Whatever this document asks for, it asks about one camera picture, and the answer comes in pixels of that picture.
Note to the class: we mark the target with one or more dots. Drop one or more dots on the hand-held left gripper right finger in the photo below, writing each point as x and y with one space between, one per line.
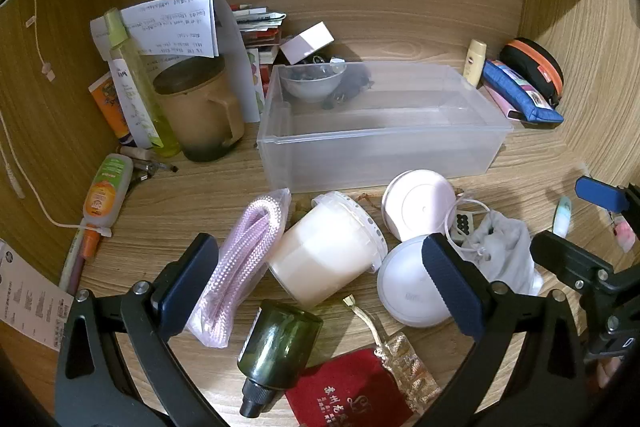
450 287

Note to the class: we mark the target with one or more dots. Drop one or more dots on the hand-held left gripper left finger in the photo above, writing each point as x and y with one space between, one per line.
185 279

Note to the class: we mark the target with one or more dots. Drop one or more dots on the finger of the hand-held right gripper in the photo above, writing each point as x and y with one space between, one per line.
595 193
565 257

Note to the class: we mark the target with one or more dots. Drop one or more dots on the white dome lamp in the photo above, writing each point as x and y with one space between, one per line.
410 282

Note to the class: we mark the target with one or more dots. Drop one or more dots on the white strip with black dots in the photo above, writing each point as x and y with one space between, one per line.
461 223

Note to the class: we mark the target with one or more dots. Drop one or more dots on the white round case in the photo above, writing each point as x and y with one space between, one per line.
417 207

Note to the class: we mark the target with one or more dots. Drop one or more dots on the gold mesh pouch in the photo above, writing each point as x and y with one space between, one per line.
407 367

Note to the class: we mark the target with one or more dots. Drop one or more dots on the green glass bottle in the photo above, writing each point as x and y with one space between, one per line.
277 347

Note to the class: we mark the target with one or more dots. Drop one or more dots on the white plastic tub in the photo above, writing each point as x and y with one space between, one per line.
325 257

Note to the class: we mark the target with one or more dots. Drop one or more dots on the red velvet pouch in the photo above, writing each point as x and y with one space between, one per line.
345 392

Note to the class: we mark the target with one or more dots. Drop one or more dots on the clear plastic storage box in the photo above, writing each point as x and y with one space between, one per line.
380 142

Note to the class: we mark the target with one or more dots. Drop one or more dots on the wooden desktop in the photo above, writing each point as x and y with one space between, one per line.
200 197

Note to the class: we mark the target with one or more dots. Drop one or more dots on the person's right hand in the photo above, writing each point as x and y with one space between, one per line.
609 372

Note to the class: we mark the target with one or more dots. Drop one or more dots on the pale green small tube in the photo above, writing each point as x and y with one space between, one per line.
562 217

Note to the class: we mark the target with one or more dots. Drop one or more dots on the pink small packet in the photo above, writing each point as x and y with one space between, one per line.
625 234

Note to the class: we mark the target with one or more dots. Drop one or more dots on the pink pen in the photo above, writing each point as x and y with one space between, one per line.
72 264

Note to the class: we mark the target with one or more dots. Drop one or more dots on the white orange sanitiser bottle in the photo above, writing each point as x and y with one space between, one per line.
107 192

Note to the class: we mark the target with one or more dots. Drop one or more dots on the silver metal pen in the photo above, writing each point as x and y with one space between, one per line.
155 166

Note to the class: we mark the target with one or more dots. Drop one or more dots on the blue pencil case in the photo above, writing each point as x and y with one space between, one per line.
520 92

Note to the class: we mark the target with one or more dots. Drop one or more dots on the pink flat box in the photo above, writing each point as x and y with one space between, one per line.
502 104

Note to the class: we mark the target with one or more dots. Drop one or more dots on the beige small tube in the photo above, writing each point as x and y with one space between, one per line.
136 153

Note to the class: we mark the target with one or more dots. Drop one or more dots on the black orange round case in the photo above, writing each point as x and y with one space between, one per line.
537 62

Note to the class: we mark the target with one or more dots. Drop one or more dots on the white receipt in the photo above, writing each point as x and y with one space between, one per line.
30 302

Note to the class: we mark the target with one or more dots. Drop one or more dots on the brown mug with lid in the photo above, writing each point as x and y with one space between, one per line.
200 112

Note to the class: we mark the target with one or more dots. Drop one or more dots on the cream tube with yellow cap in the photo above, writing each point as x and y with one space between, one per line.
475 64

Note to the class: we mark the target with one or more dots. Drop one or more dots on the yellow spray bottle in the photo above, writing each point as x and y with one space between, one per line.
145 107

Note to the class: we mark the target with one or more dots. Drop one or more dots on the white printed paper strip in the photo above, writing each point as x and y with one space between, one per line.
129 107

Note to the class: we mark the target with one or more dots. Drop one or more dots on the orange tube box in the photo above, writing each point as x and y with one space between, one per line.
107 107

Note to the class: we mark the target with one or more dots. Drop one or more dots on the dark hair clip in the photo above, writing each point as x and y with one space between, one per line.
350 87

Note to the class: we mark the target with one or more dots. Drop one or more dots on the white ceramic bowl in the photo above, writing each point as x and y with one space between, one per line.
310 84

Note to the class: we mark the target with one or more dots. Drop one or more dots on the white handwritten paper sheet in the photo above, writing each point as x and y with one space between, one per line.
170 24

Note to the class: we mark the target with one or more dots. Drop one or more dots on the stack of printed packets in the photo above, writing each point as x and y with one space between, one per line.
260 27

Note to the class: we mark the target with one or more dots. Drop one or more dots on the white small box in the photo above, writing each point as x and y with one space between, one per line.
307 42

